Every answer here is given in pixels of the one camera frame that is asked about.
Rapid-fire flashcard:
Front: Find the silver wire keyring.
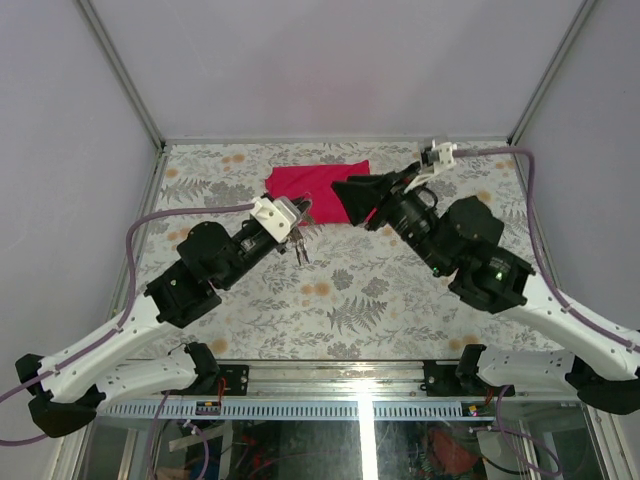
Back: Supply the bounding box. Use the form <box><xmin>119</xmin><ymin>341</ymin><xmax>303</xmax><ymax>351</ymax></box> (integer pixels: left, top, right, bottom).
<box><xmin>293</xmin><ymin>196</ymin><xmax>316</xmax><ymax>227</ymax></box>

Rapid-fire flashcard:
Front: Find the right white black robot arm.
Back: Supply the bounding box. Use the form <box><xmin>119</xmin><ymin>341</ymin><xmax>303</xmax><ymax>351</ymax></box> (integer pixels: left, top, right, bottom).
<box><xmin>331</xmin><ymin>166</ymin><xmax>639</xmax><ymax>415</ymax></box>

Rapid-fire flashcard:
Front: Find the right aluminium frame post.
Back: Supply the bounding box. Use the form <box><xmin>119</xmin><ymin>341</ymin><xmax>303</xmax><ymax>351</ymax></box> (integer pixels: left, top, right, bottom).
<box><xmin>507</xmin><ymin>0</ymin><xmax>600</xmax><ymax>145</ymax></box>

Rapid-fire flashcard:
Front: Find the folded red cloth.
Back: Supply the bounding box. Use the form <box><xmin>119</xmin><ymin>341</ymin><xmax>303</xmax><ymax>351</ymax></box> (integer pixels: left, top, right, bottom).
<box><xmin>265</xmin><ymin>160</ymin><xmax>370</xmax><ymax>224</ymax></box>

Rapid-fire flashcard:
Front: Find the white slotted cable duct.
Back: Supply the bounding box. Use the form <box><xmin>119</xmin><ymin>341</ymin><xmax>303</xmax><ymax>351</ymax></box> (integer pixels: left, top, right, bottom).
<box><xmin>104</xmin><ymin>398</ymin><xmax>465</xmax><ymax>420</ymax></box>

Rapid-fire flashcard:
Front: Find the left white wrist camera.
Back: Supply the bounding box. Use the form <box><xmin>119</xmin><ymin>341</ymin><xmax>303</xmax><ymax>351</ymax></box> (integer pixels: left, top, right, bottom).
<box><xmin>250</xmin><ymin>197</ymin><xmax>302</xmax><ymax>243</ymax></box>

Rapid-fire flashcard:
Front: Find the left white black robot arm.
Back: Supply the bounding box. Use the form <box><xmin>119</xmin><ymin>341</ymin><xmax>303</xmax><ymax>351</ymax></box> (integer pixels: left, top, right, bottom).
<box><xmin>15</xmin><ymin>195</ymin><xmax>311</xmax><ymax>438</ymax></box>

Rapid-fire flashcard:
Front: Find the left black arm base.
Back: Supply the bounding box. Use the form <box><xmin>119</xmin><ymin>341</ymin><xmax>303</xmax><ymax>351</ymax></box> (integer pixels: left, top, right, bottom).
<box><xmin>183</xmin><ymin>342</ymin><xmax>250</xmax><ymax>398</ymax></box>

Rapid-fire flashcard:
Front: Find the aluminium frame post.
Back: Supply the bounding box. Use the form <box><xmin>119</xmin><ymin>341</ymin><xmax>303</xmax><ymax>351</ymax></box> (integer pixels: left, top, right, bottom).
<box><xmin>73</xmin><ymin>0</ymin><xmax>166</xmax><ymax>151</ymax></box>
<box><xmin>507</xmin><ymin>0</ymin><xmax>600</xmax><ymax>145</ymax></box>

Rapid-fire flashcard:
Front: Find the floral patterned table mat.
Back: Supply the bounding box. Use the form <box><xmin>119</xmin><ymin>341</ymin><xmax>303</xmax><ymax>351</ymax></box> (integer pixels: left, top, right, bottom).
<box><xmin>136</xmin><ymin>142</ymin><xmax>554</xmax><ymax>360</ymax></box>

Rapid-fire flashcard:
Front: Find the aluminium mounting rail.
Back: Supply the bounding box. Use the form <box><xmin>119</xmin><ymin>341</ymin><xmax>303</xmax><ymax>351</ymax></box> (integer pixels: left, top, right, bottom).
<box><xmin>94</xmin><ymin>359</ymin><xmax>614</xmax><ymax>401</ymax></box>

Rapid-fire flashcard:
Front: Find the left aluminium frame post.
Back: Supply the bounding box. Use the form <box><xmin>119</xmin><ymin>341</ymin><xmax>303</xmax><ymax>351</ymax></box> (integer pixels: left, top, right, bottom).
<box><xmin>73</xmin><ymin>0</ymin><xmax>166</xmax><ymax>151</ymax></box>

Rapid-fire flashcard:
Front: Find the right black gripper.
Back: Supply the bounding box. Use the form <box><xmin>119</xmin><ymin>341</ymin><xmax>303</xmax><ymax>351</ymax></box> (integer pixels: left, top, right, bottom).
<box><xmin>330</xmin><ymin>160</ymin><xmax>453</xmax><ymax>274</ymax></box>

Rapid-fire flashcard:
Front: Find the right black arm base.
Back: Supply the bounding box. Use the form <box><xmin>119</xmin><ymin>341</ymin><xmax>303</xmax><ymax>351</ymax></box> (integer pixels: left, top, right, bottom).
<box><xmin>420</xmin><ymin>344</ymin><xmax>503</xmax><ymax>398</ymax></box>

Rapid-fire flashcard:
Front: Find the bunch of metal keys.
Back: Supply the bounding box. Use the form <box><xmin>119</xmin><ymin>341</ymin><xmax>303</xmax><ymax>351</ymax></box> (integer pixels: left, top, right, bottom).
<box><xmin>290</xmin><ymin>228</ymin><xmax>310</xmax><ymax>266</ymax></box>

